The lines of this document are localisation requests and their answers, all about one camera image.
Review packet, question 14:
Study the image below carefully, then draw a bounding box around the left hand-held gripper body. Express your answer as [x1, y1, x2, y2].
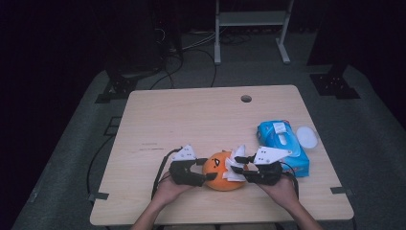
[168, 144, 207, 188]

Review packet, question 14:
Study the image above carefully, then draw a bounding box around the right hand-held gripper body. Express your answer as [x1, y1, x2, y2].
[242, 146, 293, 187]

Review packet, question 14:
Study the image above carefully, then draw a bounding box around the white wet wipe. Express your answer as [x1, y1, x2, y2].
[222, 144, 248, 183]

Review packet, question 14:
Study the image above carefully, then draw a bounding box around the orange plush toy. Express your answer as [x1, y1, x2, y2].
[201, 150, 249, 193]

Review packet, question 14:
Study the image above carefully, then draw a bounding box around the blue wet wipe pack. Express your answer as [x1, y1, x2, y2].
[257, 120, 320, 178]

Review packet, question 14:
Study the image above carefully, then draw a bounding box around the person's left hand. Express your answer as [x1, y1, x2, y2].
[150, 172, 194, 209]

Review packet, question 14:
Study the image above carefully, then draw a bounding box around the person's right hand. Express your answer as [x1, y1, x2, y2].
[258, 173, 301, 211]

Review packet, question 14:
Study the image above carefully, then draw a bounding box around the grey tape strip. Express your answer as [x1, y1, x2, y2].
[87, 191, 110, 203]
[329, 186, 354, 196]

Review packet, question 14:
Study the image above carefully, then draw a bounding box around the black stand with slanted base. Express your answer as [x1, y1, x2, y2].
[94, 63, 161, 104]

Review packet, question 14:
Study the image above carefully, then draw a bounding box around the black stand with flat base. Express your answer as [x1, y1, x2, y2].
[306, 60, 362, 100]

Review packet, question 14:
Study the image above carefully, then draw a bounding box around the white metal stand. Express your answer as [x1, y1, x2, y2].
[214, 0, 295, 66]

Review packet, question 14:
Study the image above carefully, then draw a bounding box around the left hand-held gripper black cable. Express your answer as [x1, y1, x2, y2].
[150, 147, 184, 200]

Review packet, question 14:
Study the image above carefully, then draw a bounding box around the hand-held gripper black cable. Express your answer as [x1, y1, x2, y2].
[281, 162, 301, 199]
[150, 147, 184, 200]

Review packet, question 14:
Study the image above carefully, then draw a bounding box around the right hand-held gripper black cable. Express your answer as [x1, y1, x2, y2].
[281, 162, 301, 199]

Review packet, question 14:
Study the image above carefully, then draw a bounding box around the long black floor cable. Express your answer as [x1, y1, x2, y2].
[85, 134, 115, 196]

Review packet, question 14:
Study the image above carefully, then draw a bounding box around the black floor tape frame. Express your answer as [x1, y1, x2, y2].
[103, 116, 123, 137]

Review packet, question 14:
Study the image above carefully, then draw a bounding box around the black floor cable arc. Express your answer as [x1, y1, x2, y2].
[149, 47, 218, 90]

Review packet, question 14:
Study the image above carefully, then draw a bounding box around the black cable tangle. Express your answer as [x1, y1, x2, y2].
[220, 32, 253, 46]

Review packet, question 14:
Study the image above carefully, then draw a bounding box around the white floor cable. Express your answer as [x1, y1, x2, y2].
[181, 31, 218, 52]

